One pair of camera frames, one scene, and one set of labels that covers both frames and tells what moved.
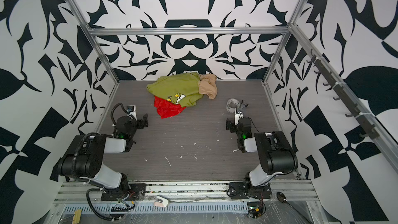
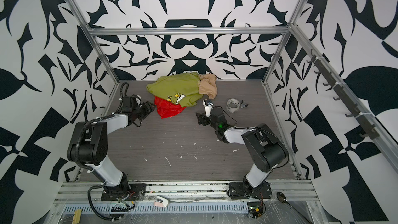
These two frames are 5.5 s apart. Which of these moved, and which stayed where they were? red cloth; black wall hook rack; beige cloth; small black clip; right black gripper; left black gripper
Moved: left black gripper; right black gripper
Stayed: red cloth; beige cloth; black wall hook rack; small black clip
